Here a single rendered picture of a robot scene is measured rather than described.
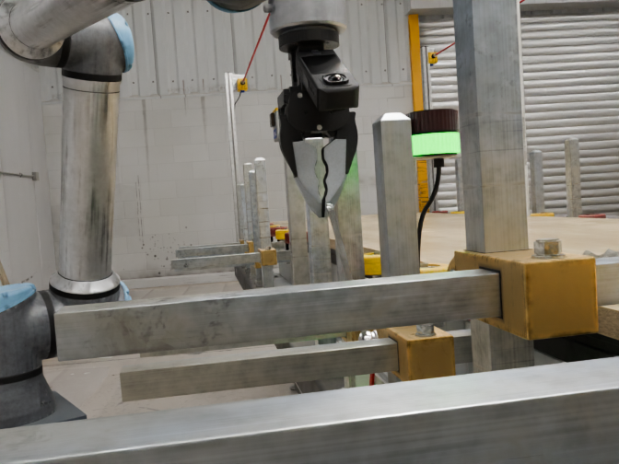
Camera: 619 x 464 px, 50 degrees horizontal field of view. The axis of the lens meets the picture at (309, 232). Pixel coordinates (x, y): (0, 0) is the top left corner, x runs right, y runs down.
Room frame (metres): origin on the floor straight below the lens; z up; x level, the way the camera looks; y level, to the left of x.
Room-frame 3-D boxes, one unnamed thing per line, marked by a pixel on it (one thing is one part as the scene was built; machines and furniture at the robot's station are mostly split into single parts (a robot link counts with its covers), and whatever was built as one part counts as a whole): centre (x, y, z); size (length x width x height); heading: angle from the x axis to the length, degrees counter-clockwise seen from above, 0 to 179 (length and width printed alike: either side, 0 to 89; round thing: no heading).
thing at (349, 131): (0.77, -0.04, 1.09); 0.05 x 0.02 x 0.09; 100
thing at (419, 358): (0.73, -0.11, 0.85); 0.13 x 0.06 x 0.05; 10
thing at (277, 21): (0.79, -0.01, 1.23); 0.10 x 0.09 x 0.05; 100
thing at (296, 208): (1.50, 0.03, 0.93); 0.05 x 0.04 x 0.45; 10
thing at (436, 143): (0.76, -0.15, 1.07); 0.06 x 0.06 x 0.02
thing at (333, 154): (0.79, -0.03, 1.04); 0.06 x 0.03 x 0.09; 10
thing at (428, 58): (3.71, -0.72, 1.25); 0.15 x 0.08 x 1.10; 10
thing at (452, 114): (0.76, -0.15, 1.10); 0.06 x 0.06 x 0.02
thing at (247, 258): (2.17, 0.24, 0.83); 0.43 x 0.03 x 0.04; 100
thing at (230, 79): (3.53, 0.33, 1.20); 0.15 x 0.12 x 1.00; 10
